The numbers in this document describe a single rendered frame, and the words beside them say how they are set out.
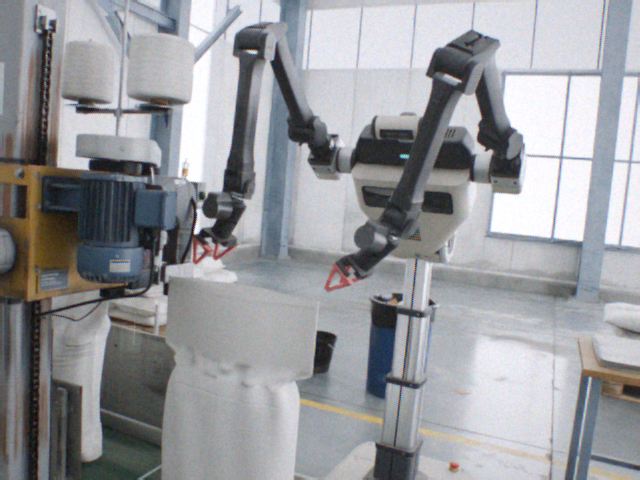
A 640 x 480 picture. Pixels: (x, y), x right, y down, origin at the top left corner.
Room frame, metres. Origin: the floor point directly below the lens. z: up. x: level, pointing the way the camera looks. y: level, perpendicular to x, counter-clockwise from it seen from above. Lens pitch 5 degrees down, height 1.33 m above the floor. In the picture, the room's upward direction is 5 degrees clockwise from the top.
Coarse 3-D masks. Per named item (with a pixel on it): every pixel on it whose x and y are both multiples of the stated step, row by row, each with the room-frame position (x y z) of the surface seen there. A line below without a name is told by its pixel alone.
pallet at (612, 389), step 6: (606, 384) 3.82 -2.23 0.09; (612, 384) 3.80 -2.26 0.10; (618, 384) 3.78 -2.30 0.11; (624, 384) 4.06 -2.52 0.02; (606, 390) 3.81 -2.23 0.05; (612, 390) 3.80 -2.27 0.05; (618, 390) 3.78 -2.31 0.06; (606, 396) 3.81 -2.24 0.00; (612, 396) 3.79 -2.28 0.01; (618, 396) 3.78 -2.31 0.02; (624, 396) 3.78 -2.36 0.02; (630, 396) 3.78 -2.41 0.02; (636, 396) 3.79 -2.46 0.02
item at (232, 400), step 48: (192, 288) 1.51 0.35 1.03; (240, 288) 1.54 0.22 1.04; (192, 336) 1.50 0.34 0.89; (240, 336) 1.41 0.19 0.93; (288, 336) 1.40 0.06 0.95; (192, 384) 1.44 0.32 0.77; (240, 384) 1.39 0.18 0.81; (288, 384) 1.42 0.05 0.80; (192, 432) 1.43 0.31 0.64; (240, 432) 1.36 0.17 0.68; (288, 432) 1.38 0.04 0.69
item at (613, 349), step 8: (600, 336) 2.39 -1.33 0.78; (608, 336) 2.39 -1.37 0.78; (600, 344) 2.23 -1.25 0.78; (608, 344) 2.24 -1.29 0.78; (616, 344) 2.25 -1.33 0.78; (624, 344) 2.27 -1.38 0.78; (632, 344) 2.28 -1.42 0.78; (608, 352) 2.11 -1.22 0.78; (616, 352) 2.12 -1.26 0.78; (624, 352) 2.13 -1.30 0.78; (632, 352) 2.13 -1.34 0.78; (608, 360) 1.99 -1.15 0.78; (616, 360) 2.00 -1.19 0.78; (624, 360) 2.00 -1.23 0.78; (632, 360) 2.01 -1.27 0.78
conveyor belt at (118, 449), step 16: (112, 432) 1.89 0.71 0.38; (112, 448) 1.77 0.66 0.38; (128, 448) 1.78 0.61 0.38; (144, 448) 1.79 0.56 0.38; (160, 448) 1.81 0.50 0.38; (96, 464) 1.65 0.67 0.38; (112, 464) 1.66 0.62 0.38; (128, 464) 1.68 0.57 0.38; (144, 464) 1.69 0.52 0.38; (160, 464) 1.70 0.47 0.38
